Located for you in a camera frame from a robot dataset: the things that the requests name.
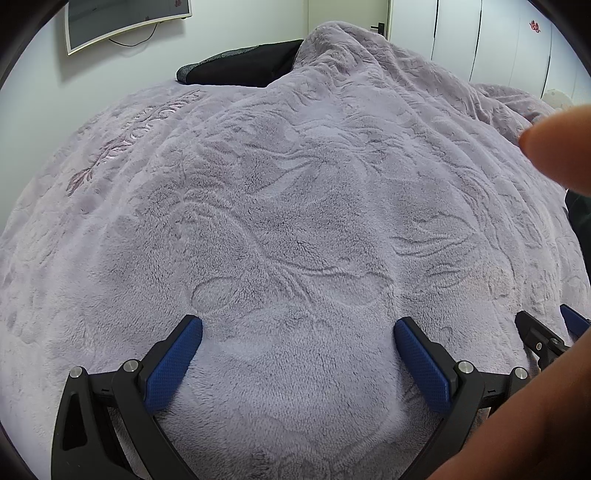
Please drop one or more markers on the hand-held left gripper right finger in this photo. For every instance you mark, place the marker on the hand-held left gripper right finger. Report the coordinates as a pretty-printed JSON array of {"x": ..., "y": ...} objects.
[{"x": 422, "y": 367}]

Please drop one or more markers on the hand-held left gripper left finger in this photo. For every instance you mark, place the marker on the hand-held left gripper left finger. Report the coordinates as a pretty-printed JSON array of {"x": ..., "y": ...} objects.
[{"x": 173, "y": 364}]

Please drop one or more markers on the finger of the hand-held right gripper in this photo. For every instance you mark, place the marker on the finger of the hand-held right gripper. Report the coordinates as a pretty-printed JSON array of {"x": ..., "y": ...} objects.
[
  {"x": 575, "y": 318},
  {"x": 538, "y": 337}
]

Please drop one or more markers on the dark green beaded sweater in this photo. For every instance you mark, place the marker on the dark green beaded sweater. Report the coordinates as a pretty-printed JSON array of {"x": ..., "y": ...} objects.
[{"x": 581, "y": 214}]

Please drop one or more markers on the person's right hand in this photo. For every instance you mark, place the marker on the person's right hand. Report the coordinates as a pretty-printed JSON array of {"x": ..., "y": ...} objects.
[{"x": 563, "y": 147}]

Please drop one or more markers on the purple embossed blanket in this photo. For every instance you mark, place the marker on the purple embossed blanket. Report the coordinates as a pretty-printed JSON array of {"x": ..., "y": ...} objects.
[{"x": 277, "y": 207}]

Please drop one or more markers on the red wardrobe decal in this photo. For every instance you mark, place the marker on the red wardrobe decal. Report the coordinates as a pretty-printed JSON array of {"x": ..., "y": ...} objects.
[{"x": 535, "y": 26}]

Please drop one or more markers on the white wardrobe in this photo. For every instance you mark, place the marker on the white wardrobe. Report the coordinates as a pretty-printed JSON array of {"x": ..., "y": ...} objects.
[{"x": 471, "y": 37}]

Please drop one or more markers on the black cushion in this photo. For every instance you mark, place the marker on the black cushion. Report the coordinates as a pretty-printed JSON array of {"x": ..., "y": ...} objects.
[{"x": 240, "y": 64}]

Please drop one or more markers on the wall-mounted curved monitor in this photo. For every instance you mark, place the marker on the wall-mounted curved monitor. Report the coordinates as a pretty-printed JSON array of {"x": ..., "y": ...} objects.
[{"x": 120, "y": 18}]

